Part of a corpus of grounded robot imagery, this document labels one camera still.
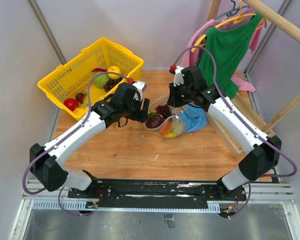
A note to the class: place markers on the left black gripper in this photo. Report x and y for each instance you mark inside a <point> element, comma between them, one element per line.
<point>142,113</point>

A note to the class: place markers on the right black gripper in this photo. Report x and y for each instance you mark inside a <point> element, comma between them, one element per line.
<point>172,100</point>

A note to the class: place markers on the yellow green toy mango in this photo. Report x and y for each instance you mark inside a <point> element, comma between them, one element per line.
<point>151,114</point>

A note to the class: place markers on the dark purple toy fruit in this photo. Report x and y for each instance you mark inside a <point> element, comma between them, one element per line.
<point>154,121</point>

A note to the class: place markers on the dark red toy grapes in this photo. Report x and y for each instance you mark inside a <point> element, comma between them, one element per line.
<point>163,110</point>

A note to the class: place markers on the clear dotted zip top bag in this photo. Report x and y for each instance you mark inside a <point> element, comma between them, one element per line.
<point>175,114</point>

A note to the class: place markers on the rough orange toy tangerine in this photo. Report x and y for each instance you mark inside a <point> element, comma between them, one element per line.
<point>165,129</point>

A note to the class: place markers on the yellow toy banana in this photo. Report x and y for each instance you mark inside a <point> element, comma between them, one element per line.
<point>170,135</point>

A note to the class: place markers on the white toy garlic bulb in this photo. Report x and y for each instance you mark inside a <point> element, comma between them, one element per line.
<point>178,128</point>

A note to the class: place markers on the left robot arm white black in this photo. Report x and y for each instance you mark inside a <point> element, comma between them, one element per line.
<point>47,161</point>

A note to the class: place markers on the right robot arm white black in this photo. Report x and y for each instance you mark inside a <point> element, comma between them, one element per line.
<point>262,151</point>

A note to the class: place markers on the blue cartoon print cloth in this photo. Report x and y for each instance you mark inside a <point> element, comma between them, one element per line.
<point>194,118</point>

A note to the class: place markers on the dark toy grapes bunch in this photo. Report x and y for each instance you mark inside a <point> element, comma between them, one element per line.
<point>111,84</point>

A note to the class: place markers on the yellow toy apple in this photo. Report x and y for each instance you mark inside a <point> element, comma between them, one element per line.
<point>114,72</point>

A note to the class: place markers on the green shirt on hanger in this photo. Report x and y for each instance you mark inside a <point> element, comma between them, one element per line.
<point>228,48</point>

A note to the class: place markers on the pink shirt on hanger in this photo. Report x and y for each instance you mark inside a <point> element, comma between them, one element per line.
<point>192,56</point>

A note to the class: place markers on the yellow toy bell pepper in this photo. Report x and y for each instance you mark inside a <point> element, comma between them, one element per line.
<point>79,111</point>

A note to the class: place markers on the red toy chili pepper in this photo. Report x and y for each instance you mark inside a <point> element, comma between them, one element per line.
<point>99,70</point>

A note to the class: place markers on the dark red toy fig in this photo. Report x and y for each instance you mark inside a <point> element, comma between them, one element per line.
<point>80,97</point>

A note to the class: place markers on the yellow plastic shopping basket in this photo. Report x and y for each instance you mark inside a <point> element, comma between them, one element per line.
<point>72,78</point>

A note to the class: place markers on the red toy apple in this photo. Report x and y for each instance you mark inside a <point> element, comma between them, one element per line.
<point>71,103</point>

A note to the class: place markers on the yellow clothes hanger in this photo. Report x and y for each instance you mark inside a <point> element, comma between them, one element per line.
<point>220,25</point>

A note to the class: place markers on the grey clothes hanger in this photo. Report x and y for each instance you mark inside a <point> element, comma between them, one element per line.
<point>237,10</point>

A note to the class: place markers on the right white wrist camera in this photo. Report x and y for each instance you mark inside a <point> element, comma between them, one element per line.
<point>178,76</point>

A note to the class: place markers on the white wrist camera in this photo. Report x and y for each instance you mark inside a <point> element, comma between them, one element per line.
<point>141,87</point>
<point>178,76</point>

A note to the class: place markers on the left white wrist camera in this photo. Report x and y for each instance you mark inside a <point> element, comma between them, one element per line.
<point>141,87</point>

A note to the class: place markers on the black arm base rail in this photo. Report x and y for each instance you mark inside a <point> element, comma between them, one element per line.
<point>157,194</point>

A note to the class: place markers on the wooden clothes rack frame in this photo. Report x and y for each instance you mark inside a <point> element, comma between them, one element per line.
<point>275,72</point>

